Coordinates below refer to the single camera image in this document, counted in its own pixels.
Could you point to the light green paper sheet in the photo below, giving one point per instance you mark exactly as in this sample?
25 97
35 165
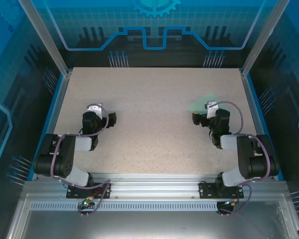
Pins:
201 103

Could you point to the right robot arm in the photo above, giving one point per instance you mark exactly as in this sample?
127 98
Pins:
246 154

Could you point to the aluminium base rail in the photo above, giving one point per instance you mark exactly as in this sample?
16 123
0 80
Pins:
152 184

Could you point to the aluminium table side rail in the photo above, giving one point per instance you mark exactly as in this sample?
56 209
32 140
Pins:
256 119
53 124

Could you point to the blue table side strip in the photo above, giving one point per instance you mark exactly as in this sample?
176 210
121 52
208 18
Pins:
46 127
261 117

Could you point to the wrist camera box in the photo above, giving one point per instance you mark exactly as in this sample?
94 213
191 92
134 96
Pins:
211 108
96 108

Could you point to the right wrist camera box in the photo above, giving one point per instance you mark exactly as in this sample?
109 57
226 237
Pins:
211 108

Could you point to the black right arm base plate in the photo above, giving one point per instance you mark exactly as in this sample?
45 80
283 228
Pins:
204 190

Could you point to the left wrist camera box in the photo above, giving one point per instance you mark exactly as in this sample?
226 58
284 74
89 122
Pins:
96 108

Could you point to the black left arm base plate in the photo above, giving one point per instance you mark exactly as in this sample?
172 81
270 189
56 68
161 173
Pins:
71 193

